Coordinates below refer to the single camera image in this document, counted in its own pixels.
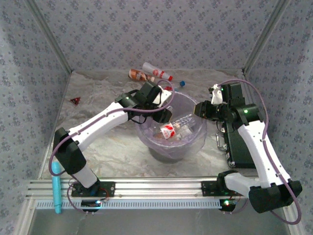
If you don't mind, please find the clear small bottle white cap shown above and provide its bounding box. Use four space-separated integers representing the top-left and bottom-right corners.
171 114 198 138

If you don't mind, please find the clear Fiji bottle blue cap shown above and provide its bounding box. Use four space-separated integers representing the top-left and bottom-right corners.
163 80 186 92

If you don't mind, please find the translucent purple trash bin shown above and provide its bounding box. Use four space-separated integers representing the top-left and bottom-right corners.
134 92 208 160

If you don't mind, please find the grey mesh waste bin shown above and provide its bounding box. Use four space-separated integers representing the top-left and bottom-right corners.
148 145 186 164

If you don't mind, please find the brown label plastic bottle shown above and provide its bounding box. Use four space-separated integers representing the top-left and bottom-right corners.
128 69 156 83

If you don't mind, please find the white bottle red cap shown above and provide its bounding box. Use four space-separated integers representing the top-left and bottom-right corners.
142 62 174 82

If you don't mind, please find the black carrying case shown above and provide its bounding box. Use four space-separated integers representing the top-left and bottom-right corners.
216 121 257 169

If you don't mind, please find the small black circuit board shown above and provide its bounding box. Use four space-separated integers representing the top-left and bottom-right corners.
81 199 103 212
219 198 237 213

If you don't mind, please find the light blue cylinder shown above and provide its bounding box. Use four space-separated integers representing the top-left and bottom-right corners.
52 161 63 215

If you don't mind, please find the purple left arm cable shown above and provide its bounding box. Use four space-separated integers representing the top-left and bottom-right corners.
49 80 176 214

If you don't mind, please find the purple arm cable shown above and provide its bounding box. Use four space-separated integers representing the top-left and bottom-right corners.
218 78 302 225
49 80 176 214

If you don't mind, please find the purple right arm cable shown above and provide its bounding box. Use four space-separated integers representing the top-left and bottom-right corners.
218 78 302 225

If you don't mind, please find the aluminium extrusion rail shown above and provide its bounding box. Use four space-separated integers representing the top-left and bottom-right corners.
26 176 252 199

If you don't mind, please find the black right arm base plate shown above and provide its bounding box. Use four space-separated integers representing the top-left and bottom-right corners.
201 180 222 197

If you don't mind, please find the aluminium corner post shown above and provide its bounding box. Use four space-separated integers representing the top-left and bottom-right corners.
25 0 74 74
241 0 291 74

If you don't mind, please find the white slotted cable duct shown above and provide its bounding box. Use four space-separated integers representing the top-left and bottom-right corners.
36 197 224 210

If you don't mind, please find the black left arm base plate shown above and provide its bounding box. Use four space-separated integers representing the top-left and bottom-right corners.
70 181 116 198

